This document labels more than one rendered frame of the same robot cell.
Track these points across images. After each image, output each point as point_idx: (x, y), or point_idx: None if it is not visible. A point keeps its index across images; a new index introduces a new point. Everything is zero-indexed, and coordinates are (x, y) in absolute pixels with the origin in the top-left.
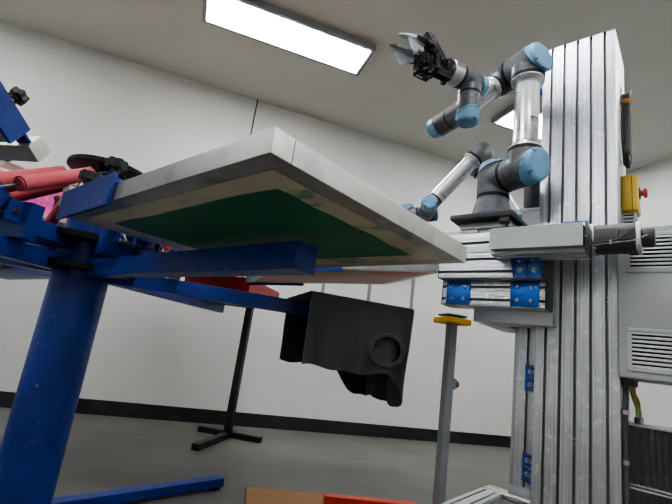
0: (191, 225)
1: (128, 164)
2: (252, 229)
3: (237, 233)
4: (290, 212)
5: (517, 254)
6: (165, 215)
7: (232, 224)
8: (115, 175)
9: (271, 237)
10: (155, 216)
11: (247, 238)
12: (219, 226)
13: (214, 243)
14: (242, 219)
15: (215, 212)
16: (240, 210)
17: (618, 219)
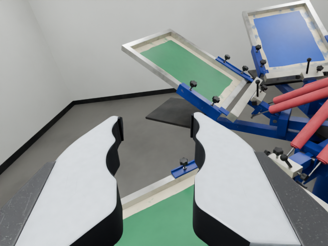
0: (187, 204)
1: (183, 163)
2: (166, 232)
3: (183, 226)
4: (121, 243)
5: None
6: (178, 194)
7: (166, 222)
8: (171, 171)
9: (174, 245)
10: (184, 191)
11: (190, 233)
12: (176, 216)
13: None
14: (153, 225)
15: (153, 214)
16: (139, 223)
17: None
